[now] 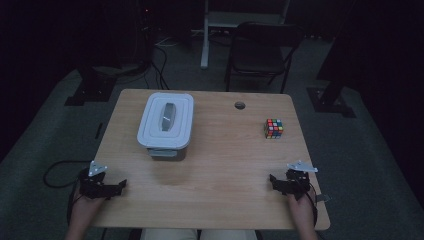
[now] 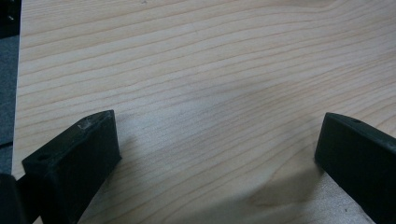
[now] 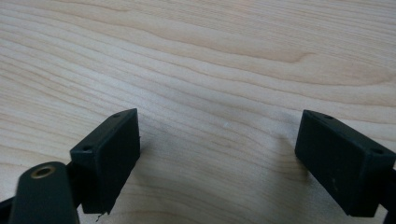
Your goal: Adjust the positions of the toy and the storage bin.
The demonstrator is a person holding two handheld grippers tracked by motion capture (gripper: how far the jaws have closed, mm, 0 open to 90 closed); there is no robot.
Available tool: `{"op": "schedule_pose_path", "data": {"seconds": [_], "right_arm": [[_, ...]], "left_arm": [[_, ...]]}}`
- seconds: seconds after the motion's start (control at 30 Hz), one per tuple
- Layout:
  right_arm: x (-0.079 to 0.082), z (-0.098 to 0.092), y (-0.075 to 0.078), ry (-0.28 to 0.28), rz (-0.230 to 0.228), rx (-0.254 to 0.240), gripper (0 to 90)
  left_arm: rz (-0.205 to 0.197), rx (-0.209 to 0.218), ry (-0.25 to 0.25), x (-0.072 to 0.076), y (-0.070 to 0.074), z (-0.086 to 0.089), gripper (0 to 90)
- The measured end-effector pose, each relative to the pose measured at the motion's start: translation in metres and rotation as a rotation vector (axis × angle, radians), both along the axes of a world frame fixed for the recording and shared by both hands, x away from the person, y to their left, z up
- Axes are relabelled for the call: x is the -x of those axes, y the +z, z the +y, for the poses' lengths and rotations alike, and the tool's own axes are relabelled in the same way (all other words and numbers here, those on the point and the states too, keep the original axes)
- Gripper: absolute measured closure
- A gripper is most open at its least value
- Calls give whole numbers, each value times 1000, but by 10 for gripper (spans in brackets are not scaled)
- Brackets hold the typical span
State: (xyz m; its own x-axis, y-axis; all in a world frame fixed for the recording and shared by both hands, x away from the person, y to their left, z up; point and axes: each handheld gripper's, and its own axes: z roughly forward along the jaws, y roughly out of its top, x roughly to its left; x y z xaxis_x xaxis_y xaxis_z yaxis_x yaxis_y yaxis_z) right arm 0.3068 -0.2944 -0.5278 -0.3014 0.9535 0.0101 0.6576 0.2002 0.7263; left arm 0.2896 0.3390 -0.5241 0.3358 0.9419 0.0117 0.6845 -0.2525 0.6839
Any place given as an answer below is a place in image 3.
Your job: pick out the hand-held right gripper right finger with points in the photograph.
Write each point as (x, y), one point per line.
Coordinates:
(342, 168)

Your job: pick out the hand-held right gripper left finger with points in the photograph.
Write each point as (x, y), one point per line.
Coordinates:
(107, 161)

